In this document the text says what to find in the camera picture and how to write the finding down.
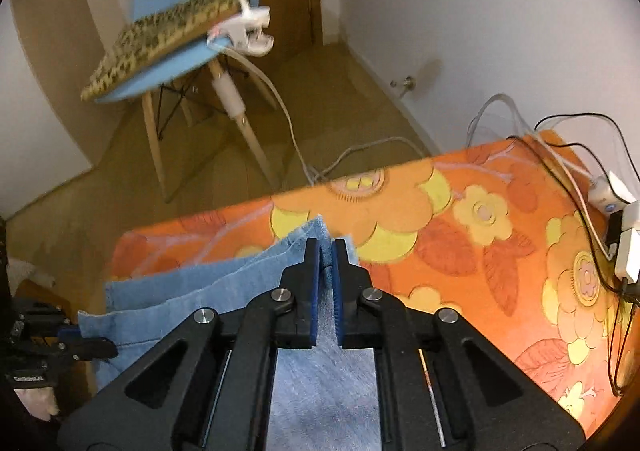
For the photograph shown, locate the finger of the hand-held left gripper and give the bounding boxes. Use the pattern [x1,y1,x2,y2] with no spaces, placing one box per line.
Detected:
[56,327,119,363]

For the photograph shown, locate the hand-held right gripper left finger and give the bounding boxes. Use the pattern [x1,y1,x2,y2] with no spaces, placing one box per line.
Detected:
[57,237,321,451]

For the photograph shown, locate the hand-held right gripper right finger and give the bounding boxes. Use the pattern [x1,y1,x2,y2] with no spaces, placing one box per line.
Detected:
[333,238,585,451]

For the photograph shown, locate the blue denim pants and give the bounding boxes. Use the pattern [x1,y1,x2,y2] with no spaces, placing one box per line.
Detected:
[77,215,383,451]

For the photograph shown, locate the white fluffy cloth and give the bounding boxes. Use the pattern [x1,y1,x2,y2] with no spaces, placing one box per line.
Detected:
[6,257,57,290]

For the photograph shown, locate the orange floral blanket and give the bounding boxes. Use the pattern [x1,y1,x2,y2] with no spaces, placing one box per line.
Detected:
[107,130,640,442]

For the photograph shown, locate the white power adapter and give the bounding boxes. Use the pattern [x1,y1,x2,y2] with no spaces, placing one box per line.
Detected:
[586,170,632,218]

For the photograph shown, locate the patterned woven seat cushion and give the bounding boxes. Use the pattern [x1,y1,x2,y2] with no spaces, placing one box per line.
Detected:
[80,0,247,102]

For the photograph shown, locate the white charger block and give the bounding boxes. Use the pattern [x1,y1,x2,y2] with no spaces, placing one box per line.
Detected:
[614,201,640,283]

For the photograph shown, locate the white lamp cable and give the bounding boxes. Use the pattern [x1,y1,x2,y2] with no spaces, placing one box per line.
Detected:
[210,46,432,183]

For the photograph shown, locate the white charging cable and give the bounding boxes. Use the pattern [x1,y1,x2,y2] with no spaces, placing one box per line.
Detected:
[466,92,617,263]

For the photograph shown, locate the black power cable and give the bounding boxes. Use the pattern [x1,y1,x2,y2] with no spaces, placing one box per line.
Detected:
[534,112,640,398]

